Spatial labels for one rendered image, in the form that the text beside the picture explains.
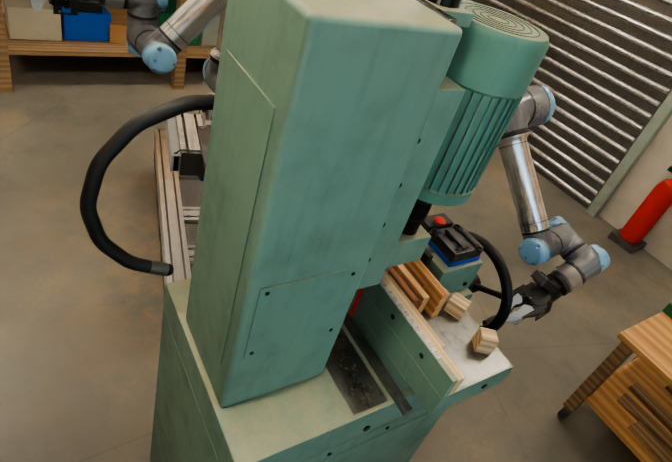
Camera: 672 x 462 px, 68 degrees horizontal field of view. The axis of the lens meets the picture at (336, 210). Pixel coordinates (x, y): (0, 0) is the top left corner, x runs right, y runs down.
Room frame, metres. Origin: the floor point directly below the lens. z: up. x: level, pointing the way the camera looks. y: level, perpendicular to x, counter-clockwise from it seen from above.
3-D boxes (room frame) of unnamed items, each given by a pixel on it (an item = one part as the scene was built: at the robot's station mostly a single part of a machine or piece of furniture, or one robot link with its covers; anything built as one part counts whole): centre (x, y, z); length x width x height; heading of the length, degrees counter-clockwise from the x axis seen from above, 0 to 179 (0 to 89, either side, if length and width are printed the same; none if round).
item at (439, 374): (0.83, -0.11, 0.93); 0.60 x 0.02 x 0.06; 41
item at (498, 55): (0.85, -0.15, 1.35); 0.18 x 0.18 x 0.31
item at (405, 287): (0.86, -0.16, 0.92); 0.20 x 0.02 x 0.05; 41
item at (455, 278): (0.99, -0.28, 0.91); 0.15 x 0.14 x 0.09; 41
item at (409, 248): (0.84, -0.13, 1.03); 0.14 x 0.07 x 0.09; 131
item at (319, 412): (0.77, -0.05, 0.76); 0.57 x 0.45 x 0.09; 131
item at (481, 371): (0.93, -0.22, 0.87); 0.61 x 0.30 x 0.06; 41
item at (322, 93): (0.65, 0.07, 1.16); 0.22 x 0.22 x 0.72; 41
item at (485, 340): (0.76, -0.38, 0.92); 0.04 x 0.03 x 0.04; 98
